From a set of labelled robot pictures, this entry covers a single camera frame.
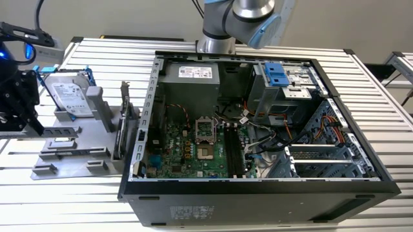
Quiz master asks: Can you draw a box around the metal socket cover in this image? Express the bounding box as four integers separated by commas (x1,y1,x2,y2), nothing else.
196,116,217,143

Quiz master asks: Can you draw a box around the thin orange wire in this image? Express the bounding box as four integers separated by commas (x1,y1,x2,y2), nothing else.
244,101,295,140

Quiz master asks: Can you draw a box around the perforated metal disk bay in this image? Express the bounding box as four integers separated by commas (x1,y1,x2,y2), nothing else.
268,142,372,179

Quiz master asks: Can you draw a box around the dark RAM stick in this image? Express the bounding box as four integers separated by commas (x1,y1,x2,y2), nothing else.
0,126,81,140
57,150,93,157

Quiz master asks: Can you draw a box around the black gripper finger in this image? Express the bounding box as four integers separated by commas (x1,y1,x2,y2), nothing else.
17,70,45,136
0,81,27,132

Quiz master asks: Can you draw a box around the aluminium frame table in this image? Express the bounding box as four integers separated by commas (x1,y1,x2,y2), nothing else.
380,51,413,96

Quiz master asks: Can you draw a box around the hard disk in blue carrier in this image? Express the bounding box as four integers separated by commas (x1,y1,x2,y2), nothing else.
34,65,95,119

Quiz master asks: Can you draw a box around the grey parts rack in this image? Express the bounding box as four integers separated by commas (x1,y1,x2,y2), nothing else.
31,81,143,181

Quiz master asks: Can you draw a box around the grey power supply unit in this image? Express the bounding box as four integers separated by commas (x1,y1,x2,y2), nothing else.
158,61,221,114

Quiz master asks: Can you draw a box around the black RAM slot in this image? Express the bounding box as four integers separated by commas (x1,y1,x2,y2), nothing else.
229,122,241,179
233,122,245,179
225,122,236,179

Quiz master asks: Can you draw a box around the black table bracket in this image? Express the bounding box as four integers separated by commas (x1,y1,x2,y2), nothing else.
364,63,396,80

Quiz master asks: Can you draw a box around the green motherboard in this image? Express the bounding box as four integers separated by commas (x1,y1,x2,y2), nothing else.
145,118,260,179

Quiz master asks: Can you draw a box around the black camera cable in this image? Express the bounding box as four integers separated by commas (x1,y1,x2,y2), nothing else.
34,0,46,32

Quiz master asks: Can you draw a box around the blue plastic bay latch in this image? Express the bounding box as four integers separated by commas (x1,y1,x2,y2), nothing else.
264,62,291,87

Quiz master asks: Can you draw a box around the green graphics card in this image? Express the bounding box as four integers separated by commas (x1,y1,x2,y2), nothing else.
111,81,134,161

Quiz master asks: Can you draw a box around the red black twisted wire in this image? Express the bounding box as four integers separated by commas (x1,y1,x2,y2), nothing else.
166,103,193,128

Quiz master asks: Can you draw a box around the orange yellow wire bundle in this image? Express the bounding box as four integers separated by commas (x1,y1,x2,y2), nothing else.
312,115,348,148

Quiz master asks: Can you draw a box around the black PC case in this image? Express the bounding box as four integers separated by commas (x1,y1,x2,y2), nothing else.
118,50,403,228

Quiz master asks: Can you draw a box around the blue expansion slot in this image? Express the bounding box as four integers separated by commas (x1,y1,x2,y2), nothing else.
147,156,164,169

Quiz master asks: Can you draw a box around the CPU socket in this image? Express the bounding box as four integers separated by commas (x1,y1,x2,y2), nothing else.
196,144,217,160

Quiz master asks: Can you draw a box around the black cable bundle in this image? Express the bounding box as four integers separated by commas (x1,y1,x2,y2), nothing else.
250,127,313,155

